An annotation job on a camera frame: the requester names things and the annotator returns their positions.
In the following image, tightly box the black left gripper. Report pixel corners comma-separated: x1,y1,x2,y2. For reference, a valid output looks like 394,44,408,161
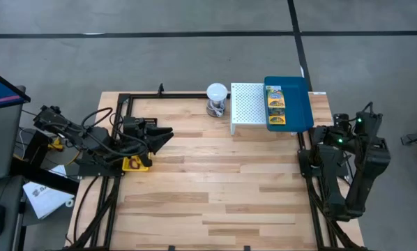
124,127,174,167

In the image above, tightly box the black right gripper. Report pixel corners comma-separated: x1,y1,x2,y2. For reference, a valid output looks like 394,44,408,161
312,125,358,153

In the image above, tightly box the teal plastic tray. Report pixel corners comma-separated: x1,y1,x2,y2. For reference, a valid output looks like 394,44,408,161
263,75,315,133

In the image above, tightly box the yellow plastic basket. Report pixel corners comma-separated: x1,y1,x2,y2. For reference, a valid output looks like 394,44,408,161
122,155,150,172

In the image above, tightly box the black desk leg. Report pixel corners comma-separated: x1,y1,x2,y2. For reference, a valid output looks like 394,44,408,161
9,156,80,196

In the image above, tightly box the dark grey desk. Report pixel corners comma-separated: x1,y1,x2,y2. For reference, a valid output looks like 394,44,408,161
0,174,25,251

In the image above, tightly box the white bulb table lamp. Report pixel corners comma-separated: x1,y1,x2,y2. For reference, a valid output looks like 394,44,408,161
206,82,229,118

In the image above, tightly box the white perforated shelf riser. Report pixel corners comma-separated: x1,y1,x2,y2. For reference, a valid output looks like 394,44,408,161
230,82,300,136

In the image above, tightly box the black box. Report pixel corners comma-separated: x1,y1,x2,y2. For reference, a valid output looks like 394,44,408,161
22,129,53,168

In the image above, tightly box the white paper sheet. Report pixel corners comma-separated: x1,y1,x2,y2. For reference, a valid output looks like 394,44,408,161
22,165,75,220

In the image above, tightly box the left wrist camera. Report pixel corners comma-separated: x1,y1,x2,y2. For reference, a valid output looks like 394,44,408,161
123,116,146,132

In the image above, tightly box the black aluminium table frame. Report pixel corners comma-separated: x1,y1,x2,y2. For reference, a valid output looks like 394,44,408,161
64,82,368,251

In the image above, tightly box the white lamp power cord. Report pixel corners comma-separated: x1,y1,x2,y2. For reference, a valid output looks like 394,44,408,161
206,104,227,118

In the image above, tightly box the yellow cable connector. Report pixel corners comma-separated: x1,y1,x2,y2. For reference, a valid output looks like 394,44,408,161
47,137,65,152

